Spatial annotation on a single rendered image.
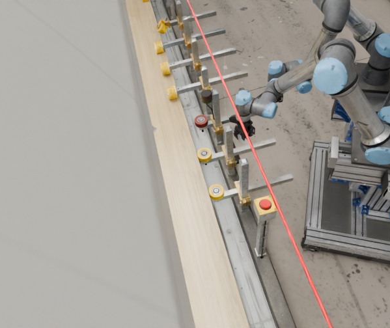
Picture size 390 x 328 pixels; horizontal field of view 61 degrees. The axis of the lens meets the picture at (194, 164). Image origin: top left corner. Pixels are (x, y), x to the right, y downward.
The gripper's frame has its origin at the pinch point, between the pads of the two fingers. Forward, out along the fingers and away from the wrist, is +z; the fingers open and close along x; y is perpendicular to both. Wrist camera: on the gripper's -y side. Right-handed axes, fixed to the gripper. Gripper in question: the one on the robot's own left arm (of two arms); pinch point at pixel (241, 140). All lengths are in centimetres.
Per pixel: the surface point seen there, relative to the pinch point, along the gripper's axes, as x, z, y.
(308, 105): 120, 93, -52
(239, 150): -2.0, 7.3, 0.8
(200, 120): -8.4, 2.3, -28.8
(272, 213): -26, -28, 53
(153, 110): -27, 3, -55
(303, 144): 84, 93, -21
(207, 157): -20.6, 2.2, -3.4
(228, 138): -10.1, -12.1, 3.0
